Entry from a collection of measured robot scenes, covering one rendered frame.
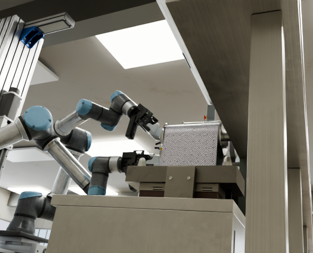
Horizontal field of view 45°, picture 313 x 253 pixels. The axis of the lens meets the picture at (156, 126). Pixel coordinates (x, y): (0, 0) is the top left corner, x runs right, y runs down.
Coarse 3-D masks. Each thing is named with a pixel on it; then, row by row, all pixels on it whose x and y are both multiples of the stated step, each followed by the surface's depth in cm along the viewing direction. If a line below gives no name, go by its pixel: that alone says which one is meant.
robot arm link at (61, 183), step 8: (72, 136) 208; (80, 136) 210; (88, 136) 213; (64, 144) 211; (72, 144) 209; (80, 144) 210; (88, 144) 213; (72, 152) 210; (80, 152) 211; (64, 176) 208; (56, 184) 208; (64, 184) 208; (56, 192) 207; (64, 192) 209; (48, 200) 205; (48, 208) 203; (48, 216) 204
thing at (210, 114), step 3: (210, 105) 227; (213, 105) 227; (207, 108) 226; (210, 108) 226; (213, 108) 226; (207, 111) 225; (210, 111) 225; (213, 111) 225; (207, 114) 224; (210, 114) 224; (213, 114) 224; (204, 117) 226; (207, 117) 224; (210, 117) 223; (213, 117) 223; (207, 120) 225; (210, 120) 224; (213, 120) 224
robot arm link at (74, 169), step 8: (56, 136) 177; (40, 144) 174; (48, 144) 173; (56, 144) 175; (48, 152) 175; (56, 152) 173; (64, 152) 174; (56, 160) 174; (64, 160) 173; (72, 160) 173; (64, 168) 173; (72, 168) 172; (80, 168) 173; (72, 176) 172; (80, 176) 171; (88, 176) 172; (80, 184) 171; (88, 184) 170
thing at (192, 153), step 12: (168, 144) 158; (180, 144) 156; (192, 144) 154; (204, 144) 152; (216, 144) 150; (168, 156) 156; (180, 156) 154; (192, 156) 152; (204, 156) 150; (216, 156) 148
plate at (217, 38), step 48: (192, 0) 74; (240, 0) 72; (288, 0) 71; (192, 48) 88; (240, 48) 86; (288, 48) 83; (240, 96) 105; (288, 96) 101; (240, 144) 134; (288, 144) 129
